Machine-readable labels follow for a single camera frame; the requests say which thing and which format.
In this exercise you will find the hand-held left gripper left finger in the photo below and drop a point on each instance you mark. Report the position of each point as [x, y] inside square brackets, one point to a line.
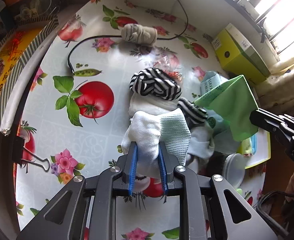
[132, 166]

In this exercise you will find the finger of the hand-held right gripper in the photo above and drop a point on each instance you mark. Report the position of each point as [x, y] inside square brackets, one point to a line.
[266, 122]

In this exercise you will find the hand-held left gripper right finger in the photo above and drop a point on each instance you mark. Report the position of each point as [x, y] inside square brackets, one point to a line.
[162, 170]

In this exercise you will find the shallow yellow-rimmed box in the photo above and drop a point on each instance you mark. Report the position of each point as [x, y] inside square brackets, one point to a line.
[260, 152]

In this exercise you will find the white and mint sock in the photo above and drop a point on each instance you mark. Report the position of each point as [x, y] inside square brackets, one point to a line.
[152, 135]

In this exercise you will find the green cloth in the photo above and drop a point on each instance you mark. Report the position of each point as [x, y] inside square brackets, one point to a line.
[233, 105]

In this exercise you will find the light blue sock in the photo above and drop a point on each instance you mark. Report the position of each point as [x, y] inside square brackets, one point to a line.
[200, 142]

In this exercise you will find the plain white sock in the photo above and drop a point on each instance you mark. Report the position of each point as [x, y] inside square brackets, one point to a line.
[147, 105]

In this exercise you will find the black and white striped sock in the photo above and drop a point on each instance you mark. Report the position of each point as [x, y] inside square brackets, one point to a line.
[193, 111]
[154, 85]

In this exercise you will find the cream spotted curtain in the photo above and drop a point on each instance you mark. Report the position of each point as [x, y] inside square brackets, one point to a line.
[284, 85]

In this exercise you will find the clear plastic container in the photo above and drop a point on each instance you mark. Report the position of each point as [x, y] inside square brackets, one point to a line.
[234, 168]

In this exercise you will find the light blue plastic packet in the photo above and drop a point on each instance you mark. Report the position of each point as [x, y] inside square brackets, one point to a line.
[212, 83]

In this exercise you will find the fruit print tablecloth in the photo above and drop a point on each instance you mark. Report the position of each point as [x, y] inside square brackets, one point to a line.
[74, 130]

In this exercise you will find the yellow-green cardboard box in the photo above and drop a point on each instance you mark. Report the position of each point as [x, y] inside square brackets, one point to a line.
[239, 52]

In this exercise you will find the black binder clip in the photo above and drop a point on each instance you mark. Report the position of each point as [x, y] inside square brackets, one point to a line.
[24, 152]

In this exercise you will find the barred window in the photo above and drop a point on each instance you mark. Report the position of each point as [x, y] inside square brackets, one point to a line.
[269, 10]

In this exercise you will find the yellow printed board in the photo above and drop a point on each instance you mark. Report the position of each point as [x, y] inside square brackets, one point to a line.
[9, 55]

